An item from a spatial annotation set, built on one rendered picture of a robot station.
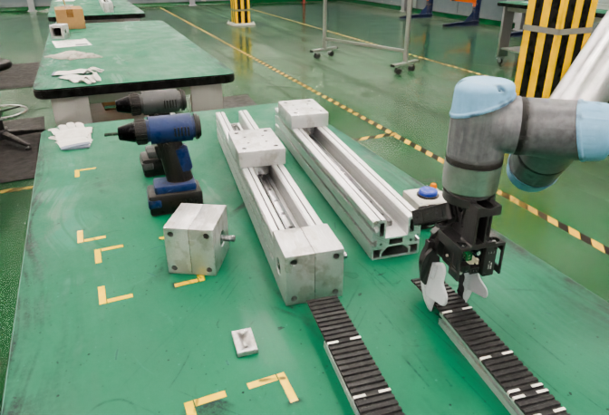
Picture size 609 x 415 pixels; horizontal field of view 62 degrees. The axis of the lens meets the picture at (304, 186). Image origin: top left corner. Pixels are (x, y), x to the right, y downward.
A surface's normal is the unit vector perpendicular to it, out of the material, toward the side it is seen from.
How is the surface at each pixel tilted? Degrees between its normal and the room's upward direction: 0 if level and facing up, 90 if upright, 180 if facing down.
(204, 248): 90
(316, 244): 0
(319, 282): 90
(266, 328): 0
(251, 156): 90
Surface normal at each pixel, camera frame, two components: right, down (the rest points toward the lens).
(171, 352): 0.00, -0.91
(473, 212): -0.96, 0.11
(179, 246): -0.11, 0.41
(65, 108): 0.39, 0.38
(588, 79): -0.25, -0.32
